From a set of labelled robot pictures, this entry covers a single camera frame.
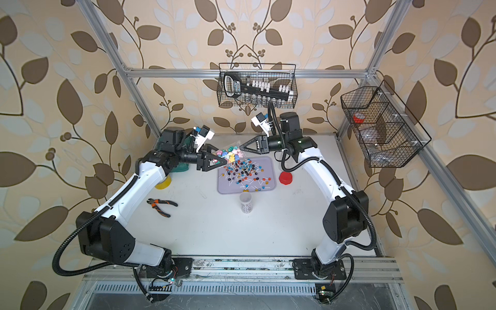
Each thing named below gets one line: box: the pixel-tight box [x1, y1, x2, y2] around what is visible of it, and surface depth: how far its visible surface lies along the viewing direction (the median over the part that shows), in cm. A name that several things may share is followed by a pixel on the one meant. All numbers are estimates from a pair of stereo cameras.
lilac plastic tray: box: [217, 156, 277, 194], surface depth 102 cm
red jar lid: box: [279, 171, 293, 186], surface depth 101 cm
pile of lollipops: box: [219, 158, 272, 192], surface depth 104 cm
